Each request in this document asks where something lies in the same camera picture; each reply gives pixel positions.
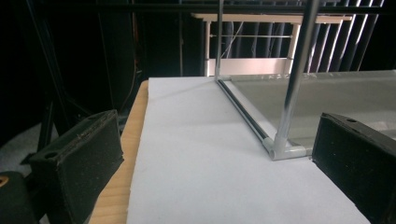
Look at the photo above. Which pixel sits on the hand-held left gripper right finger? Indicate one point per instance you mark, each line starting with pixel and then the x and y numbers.
pixel 358 161

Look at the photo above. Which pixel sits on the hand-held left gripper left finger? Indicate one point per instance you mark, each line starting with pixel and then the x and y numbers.
pixel 84 161

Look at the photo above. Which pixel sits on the black metal stand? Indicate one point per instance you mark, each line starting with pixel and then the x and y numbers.
pixel 51 102

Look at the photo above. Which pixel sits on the metal tube rack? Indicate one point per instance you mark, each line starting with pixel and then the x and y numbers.
pixel 291 84

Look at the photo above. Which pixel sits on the white mat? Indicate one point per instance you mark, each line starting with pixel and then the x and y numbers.
pixel 199 161

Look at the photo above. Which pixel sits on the white background table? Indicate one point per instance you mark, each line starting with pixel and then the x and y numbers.
pixel 249 66

